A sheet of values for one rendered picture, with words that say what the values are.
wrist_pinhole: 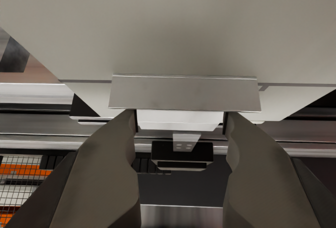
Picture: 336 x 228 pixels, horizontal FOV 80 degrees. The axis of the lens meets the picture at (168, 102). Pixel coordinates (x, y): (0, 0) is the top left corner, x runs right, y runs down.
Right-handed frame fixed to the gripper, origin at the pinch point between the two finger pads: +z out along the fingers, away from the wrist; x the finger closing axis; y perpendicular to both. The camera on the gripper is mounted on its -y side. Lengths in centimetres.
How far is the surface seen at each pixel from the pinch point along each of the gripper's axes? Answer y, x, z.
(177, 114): 3.3, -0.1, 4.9
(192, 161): 21.6, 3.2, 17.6
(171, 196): 51, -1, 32
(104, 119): 5.2, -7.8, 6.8
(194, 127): 6.7, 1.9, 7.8
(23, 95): 4.4, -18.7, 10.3
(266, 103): 1.0, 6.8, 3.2
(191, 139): 10.9, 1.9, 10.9
